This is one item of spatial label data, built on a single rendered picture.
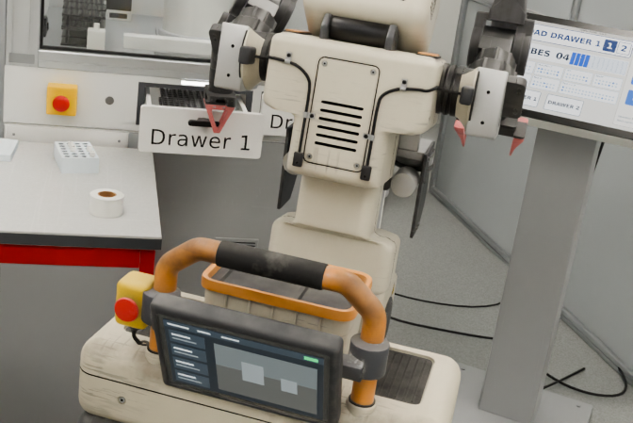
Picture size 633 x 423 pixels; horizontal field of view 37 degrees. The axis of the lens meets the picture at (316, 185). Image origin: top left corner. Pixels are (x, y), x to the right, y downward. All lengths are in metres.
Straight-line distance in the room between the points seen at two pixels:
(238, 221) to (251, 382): 1.32
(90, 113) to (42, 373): 0.71
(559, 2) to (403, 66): 2.43
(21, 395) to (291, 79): 0.94
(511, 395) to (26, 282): 1.50
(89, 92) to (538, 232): 1.26
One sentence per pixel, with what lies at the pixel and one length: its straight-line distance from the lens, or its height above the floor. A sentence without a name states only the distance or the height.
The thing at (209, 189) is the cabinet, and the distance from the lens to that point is 2.52.
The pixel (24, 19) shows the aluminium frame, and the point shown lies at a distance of 2.41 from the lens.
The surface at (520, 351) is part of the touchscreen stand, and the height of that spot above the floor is 0.26.
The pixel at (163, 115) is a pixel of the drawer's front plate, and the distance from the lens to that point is 2.21.
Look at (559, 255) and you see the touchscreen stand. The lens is 2.68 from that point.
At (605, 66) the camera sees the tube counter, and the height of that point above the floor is 1.11.
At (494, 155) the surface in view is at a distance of 4.26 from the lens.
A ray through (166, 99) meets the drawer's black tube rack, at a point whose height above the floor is 0.90.
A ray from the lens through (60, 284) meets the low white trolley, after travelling 1.97.
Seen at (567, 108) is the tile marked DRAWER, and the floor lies 1.00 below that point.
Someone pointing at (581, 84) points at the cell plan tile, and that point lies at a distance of 2.53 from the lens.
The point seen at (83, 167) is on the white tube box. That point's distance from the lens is 2.24.
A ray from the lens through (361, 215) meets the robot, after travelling 1.60.
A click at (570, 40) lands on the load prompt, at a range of 2.60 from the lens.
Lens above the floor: 1.50
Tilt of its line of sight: 19 degrees down
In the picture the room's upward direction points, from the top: 8 degrees clockwise
